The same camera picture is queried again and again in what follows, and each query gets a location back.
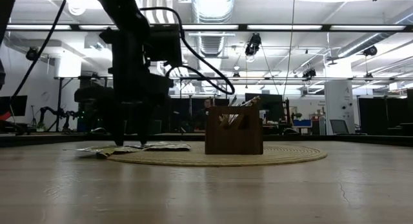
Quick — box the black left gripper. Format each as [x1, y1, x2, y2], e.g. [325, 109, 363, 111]
[74, 68, 174, 147]

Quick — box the brown wooden tea box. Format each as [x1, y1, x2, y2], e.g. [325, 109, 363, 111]
[205, 106, 264, 155]

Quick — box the person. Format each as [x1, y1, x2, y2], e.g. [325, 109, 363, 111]
[193, 97, 214, 132]
[79, 103, 112, 134]

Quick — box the black room divider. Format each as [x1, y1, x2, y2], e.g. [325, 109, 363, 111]
[109, 97, 230, 135]
[358, 96, 413, 136]

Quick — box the black beam with light strips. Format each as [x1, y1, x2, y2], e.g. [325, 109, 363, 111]
[5, 23, 413, 32]

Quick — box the round woven placemat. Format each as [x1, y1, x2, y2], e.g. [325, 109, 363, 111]
[106, 143, 328, 168]

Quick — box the small black monitor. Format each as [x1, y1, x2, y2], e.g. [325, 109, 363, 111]
[0, 94, 28, 117]

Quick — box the white square column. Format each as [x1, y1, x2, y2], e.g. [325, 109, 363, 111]
[324, 57, 356, 135]

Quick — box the grey office chair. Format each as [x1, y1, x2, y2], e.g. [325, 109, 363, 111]
[329, 119, 351, 135]

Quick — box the black background metal frame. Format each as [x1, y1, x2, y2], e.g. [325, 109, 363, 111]
[53, 75, 413, 134]

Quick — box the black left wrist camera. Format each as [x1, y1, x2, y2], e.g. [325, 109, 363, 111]
[150, 23, 183, 68]

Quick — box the black aluminium table frame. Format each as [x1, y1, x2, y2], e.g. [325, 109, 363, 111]
[0, 132, 413, 148]

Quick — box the black left camera cable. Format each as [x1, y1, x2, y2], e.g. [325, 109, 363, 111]
[138, 6, 236, 96]

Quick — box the long black left arm cable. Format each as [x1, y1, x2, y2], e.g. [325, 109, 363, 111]
[9, 0, 72, 97]

